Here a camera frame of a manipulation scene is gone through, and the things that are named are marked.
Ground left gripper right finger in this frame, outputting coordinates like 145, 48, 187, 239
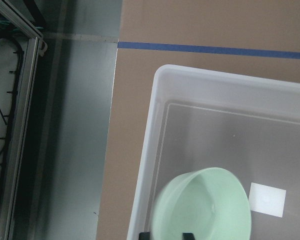
182, 232, 195, 240

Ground clear plastic storage box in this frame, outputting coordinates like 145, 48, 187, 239
127, 64, 300, 240

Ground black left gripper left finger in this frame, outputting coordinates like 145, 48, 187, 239
138, 232, 151, 240

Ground aluminium frame rail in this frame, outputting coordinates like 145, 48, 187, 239
0, 0, 48, 240

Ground black cable bundle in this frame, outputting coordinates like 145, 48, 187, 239
0, 37, 25, 221

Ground green ceramic bowl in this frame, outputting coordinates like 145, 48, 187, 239
150, 167, 252, 240

